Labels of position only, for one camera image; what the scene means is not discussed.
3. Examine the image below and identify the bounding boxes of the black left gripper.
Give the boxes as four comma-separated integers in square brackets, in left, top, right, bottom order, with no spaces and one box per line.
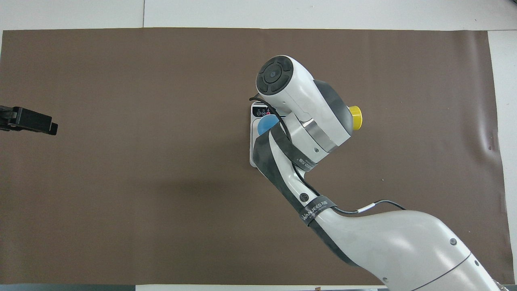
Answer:
[0,105,59,136]

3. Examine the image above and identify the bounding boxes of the light blue plastic cup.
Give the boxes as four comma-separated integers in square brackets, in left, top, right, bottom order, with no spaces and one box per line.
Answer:
[257,114,280,136]

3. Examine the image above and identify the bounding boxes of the yellow squeeze bottle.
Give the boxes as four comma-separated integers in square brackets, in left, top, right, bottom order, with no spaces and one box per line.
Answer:
[348,105,363,131]

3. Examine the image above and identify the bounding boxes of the silver digital kitchen scale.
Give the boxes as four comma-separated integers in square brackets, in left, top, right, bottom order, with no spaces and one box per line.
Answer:
[250,101,285,169]

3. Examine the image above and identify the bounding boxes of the brown paper table mat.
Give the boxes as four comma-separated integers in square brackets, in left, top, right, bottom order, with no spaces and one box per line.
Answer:
[0,27,515,285]

